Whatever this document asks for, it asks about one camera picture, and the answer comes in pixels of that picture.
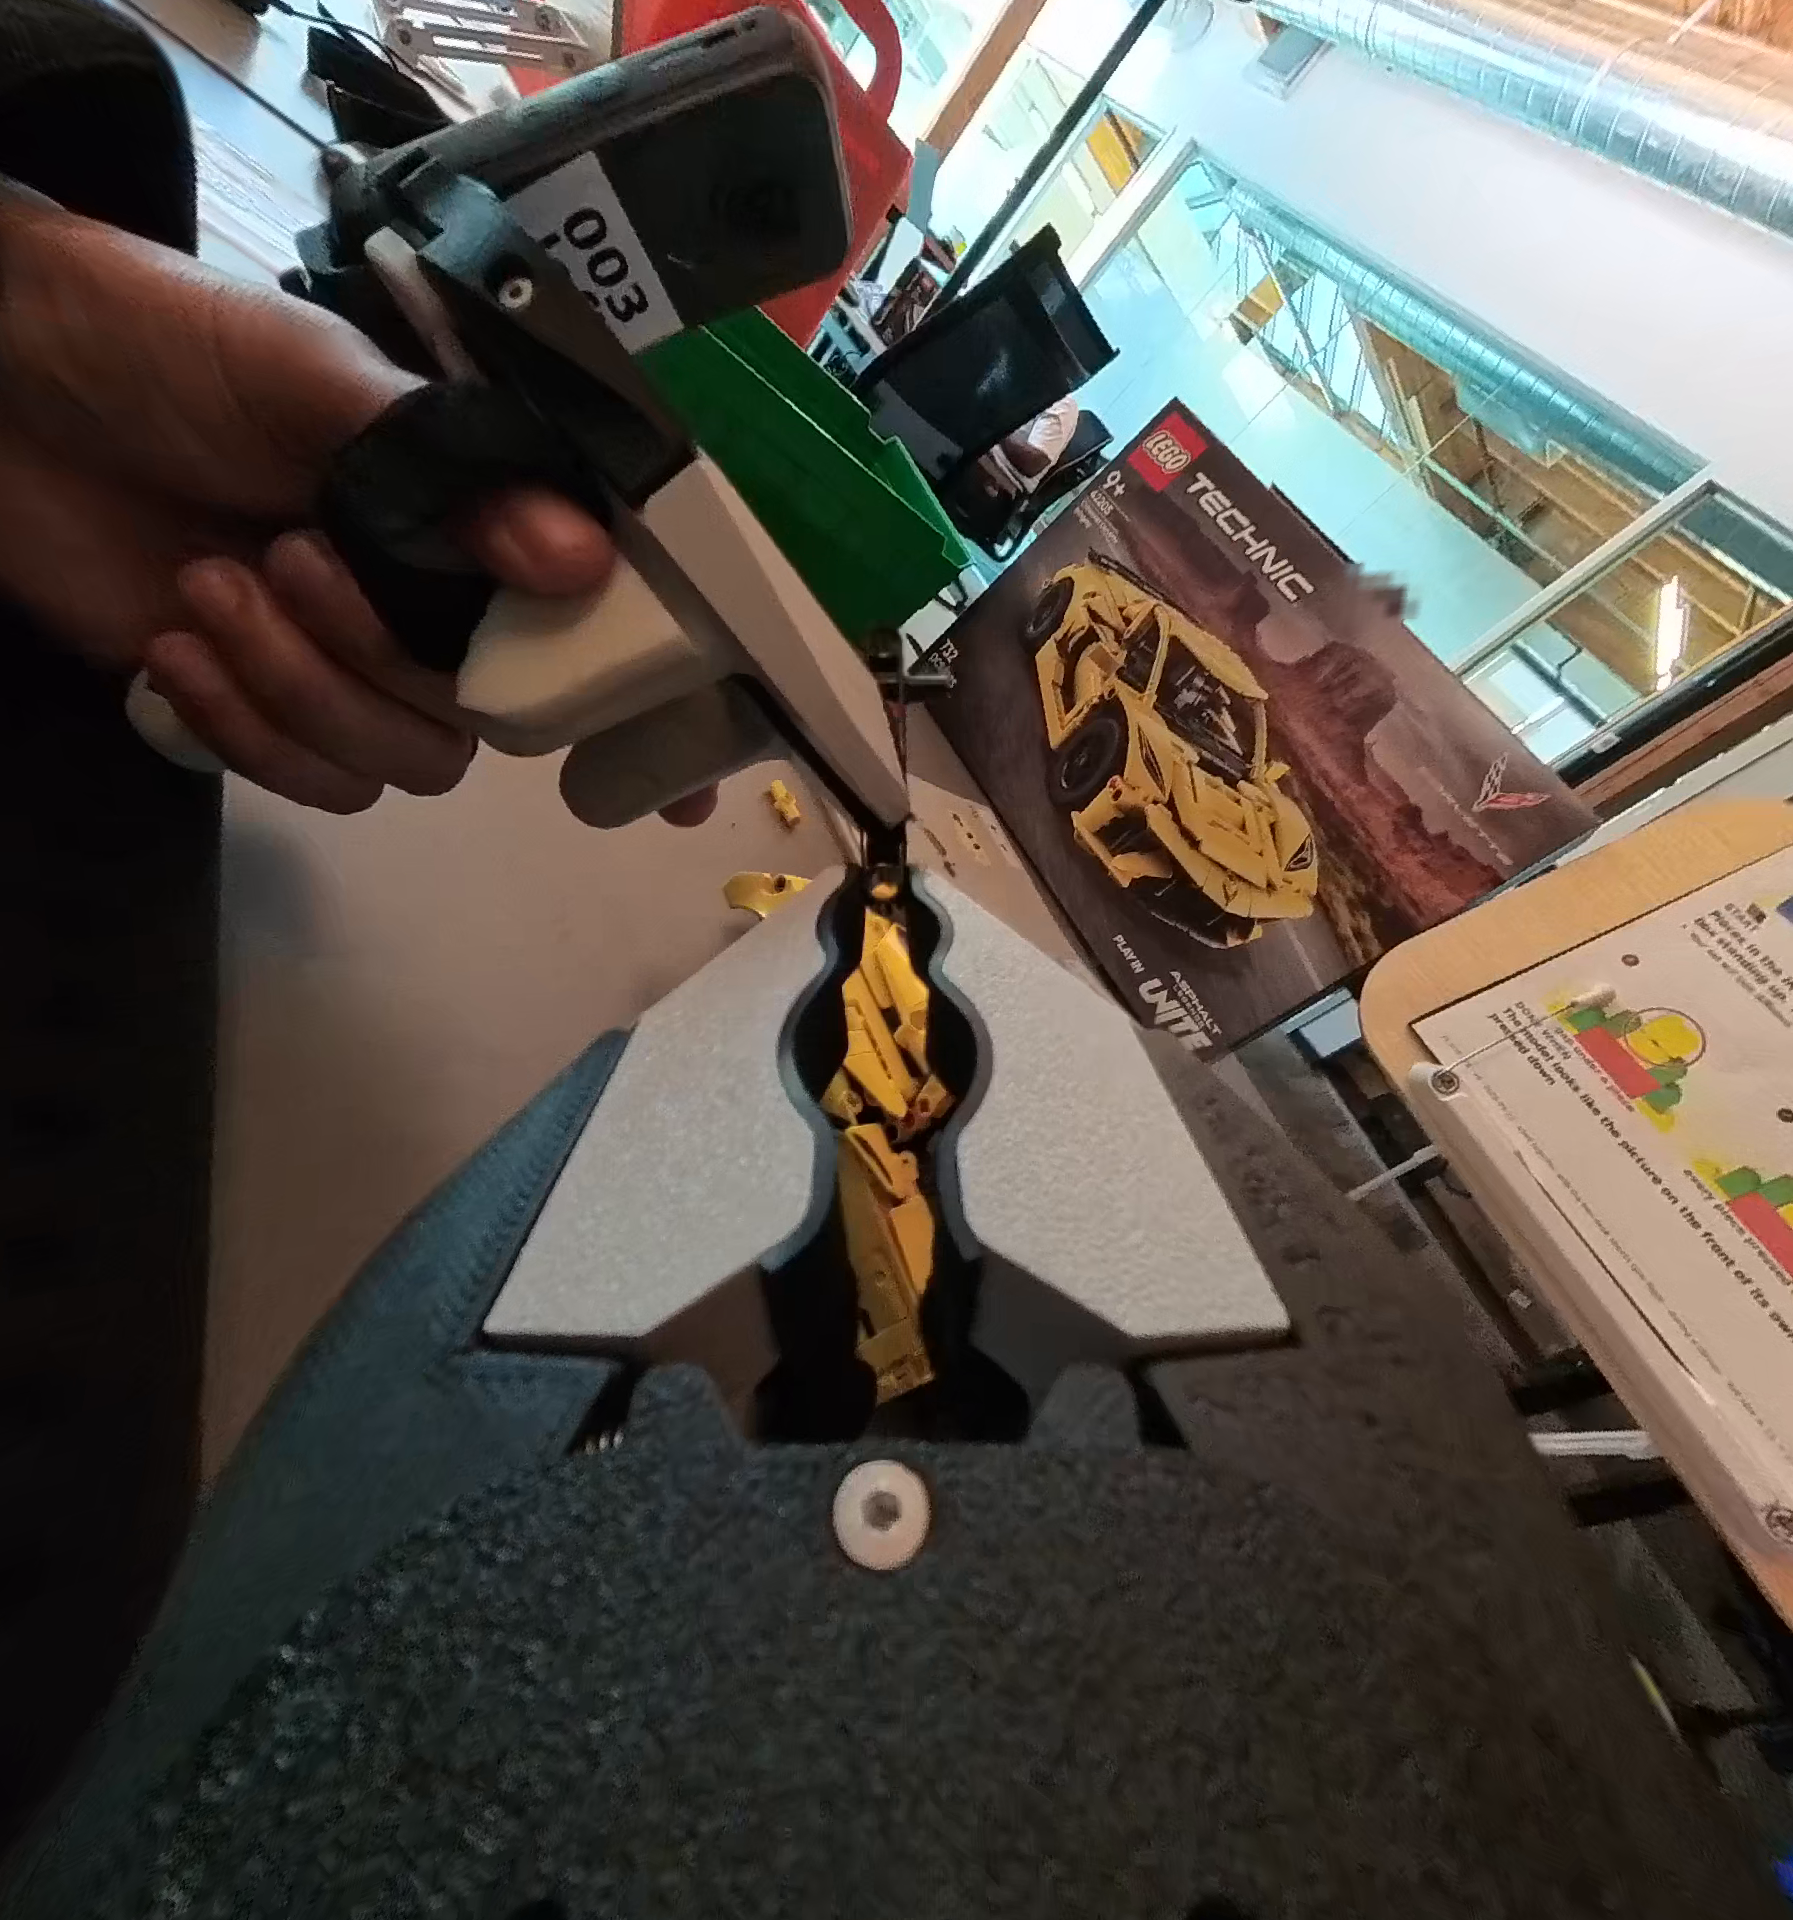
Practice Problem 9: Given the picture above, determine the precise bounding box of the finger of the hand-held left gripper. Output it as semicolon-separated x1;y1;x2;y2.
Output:
637;453;915;829

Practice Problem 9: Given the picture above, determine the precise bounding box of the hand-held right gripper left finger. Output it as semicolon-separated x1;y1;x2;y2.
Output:
479;864;853;1428

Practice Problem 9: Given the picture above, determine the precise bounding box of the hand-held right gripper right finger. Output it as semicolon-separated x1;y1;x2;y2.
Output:
909;867;1291;1428

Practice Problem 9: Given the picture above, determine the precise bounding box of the black brick beam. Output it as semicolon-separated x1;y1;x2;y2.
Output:
861;633;962;903

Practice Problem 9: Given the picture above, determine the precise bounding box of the yellow toy brick car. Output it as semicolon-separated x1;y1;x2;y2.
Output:
819;877;964;1405

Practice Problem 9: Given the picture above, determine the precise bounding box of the grey desk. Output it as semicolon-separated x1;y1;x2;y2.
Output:
197;601;1017;1489

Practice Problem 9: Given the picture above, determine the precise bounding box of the person's left hand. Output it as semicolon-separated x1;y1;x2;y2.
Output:
0;192;721;827

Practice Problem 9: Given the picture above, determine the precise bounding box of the red plastic bin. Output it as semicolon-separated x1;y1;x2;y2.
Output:
611;0;911;347

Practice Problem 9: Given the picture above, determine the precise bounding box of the green plastic bin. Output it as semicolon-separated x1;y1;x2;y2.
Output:
642;307;971;641

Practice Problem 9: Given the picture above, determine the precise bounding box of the black monitor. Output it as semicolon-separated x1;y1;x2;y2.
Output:
852;224;1124;482

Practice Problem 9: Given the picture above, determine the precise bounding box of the black pole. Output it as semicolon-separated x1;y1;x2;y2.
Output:
970;0;1182;301

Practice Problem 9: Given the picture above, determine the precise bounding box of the wooden book stand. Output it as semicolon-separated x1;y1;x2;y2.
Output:
1359;802;1793;1681

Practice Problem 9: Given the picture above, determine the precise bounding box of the toy car box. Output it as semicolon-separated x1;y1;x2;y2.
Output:
917;397;1604;1059

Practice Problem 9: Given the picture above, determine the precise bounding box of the printed instruction sheet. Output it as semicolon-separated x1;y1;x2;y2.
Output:
1412;825;1793;1578

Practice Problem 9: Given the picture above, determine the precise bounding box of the silver ventilation duct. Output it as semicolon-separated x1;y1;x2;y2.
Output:
1256;0;1793;265

